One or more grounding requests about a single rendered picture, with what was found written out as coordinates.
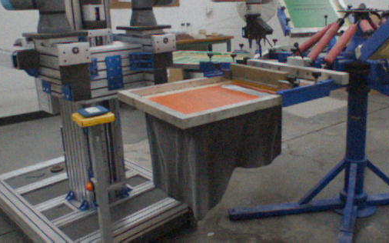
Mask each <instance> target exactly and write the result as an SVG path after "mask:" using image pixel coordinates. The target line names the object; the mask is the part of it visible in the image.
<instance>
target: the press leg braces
mask: <svg viewBox="0 0 389 243"><path fill-rule="evenodd" d="M367 167H368V168H369V169H370V170H372V172H373V173H375V174H376V175H377V176H378V177H379V178H380V179H381V180H383V181H384V182H385V183H386V184H387V185H389V177H387V176H386V175H385V174H384V173H383V172H382V171H380V170H379V169H378V168H377V167H376V166H374V165H373V164H372V163H371V162H370V161H368V160H367ZM345 168H346V161H345V160H344V159H342V160H341V161H340V162H339V163H338V164H337V165H336V166H335V167H334V168H333V169H332V170H331V171H330V172H328V173H327V174H326V175H325V176H324V177H323V178H322V179H321V180H320V181H319V182H318V183H317V184H316V185H315V186H314V187H313V188H312V189H310V190H309V191H308V192H307V193H306V194H305V195H304V196H303V197H302V198H301V199H300V200H299V201H293V202H294V205H295V206H296V208H298V207H306V206H313V205H312V204H311V203H310V200H312V199H313V198H314V197H315V196H316V195H318V194H319V193H320V192H321V191H322V190H323V189H324V188H325V187H326V186H327V185H328V184H329V183H330V182H331V181H332V180H334V179H335V178H336V177H337V176H338V175H339V174H340V173H341V172H342V171H343V170H344V169H345ZM356 178H357V164H351V169H350V177H349V185H348V192H347V204H346V211H345V216H344V220H342V223H341V229H340V230H341V231H348V232H353V227H354V222H352V215H353V208H354V195H355V187H356Z"/></svg>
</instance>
